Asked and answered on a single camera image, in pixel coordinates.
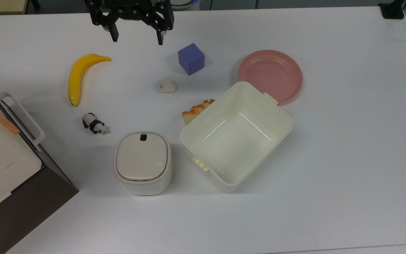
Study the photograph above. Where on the pink plate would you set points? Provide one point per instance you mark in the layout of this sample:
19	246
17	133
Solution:
270	72

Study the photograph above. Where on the black clamp at table corner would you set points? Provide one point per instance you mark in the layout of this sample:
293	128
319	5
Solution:
392	10

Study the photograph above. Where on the cream square plastic bin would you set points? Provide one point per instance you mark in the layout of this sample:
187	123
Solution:
238	141

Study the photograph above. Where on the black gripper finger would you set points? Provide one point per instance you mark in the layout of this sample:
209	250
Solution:
160	31
114	33

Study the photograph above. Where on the orange strip on storage box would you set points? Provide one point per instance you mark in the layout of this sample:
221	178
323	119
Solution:
2	120

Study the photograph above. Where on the crumpled white paper ball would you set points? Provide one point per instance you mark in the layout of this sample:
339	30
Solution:
168	86

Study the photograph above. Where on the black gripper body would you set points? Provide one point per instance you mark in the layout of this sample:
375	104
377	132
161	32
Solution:
129	8

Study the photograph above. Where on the purple cube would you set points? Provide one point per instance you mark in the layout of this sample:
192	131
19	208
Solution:
191	59

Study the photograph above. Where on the yellow banana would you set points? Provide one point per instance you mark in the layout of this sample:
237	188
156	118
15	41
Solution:
76	77

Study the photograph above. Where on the small cream lidded trash can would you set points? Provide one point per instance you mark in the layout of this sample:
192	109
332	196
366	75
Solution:
142	162

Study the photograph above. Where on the black and white panda toy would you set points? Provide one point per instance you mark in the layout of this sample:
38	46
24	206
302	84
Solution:
93	123

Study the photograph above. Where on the glazed bread piece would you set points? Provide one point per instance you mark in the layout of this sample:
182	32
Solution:
194	112

